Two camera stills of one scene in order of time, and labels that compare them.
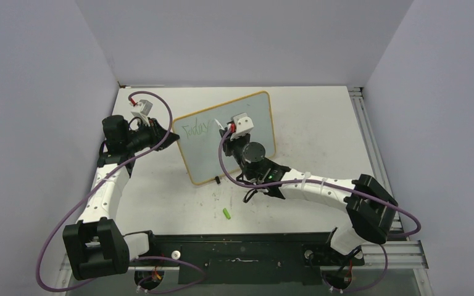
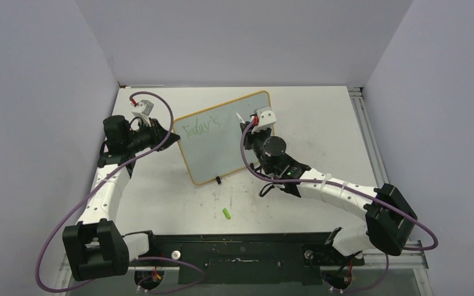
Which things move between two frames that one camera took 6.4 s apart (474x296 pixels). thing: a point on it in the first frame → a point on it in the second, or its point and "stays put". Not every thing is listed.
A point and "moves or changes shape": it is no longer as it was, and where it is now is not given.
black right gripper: (228, 143) → (249, 136)
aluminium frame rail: (373, 148) stays put
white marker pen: (219, 124) moves or changes shape
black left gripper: (155, 131) stays put
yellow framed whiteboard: (199, 143) stays put
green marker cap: (226, 213) stays put
